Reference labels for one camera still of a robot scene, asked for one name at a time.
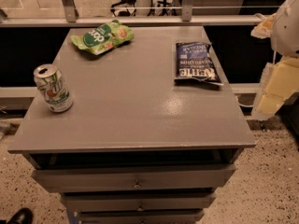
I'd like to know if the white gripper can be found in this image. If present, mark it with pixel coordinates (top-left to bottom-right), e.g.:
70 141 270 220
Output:
250 0 299 120

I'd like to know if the blue Kettle chip bag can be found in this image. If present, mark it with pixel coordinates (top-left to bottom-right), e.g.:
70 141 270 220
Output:
176 42 222 86

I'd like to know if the green chip bag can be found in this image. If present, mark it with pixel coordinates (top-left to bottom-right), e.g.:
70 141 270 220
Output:
71 20 135 55

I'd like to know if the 7up soda can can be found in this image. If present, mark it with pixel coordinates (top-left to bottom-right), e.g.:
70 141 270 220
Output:
34 64 73 113

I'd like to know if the grey metal railing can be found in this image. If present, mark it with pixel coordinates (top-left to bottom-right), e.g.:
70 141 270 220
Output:
0 0 299 28

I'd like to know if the top grey drawer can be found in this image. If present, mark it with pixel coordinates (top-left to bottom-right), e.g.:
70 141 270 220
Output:
32 164 235 193

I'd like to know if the grey drawer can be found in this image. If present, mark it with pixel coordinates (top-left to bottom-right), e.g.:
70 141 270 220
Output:
62 192 216 212
32 164 235 193
78 209 204 224

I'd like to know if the middle grey drawer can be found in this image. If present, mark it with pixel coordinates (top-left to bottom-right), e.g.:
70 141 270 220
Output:
62 192 216 212

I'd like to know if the bottom grey drawer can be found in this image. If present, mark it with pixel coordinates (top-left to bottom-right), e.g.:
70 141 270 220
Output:
78 209 204 224

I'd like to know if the black shoe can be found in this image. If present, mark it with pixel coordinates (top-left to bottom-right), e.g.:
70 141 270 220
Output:
7 207 34 224

